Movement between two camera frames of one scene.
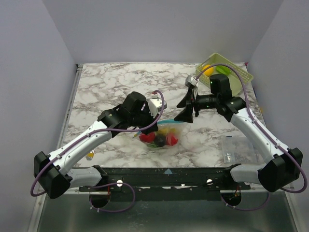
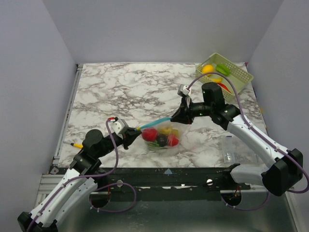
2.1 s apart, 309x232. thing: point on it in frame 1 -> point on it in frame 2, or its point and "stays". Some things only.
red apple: [171, 140] stays
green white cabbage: [152, 145] stays
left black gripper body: [135, 118] -> [108, 147]
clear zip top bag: [168, 135] stays
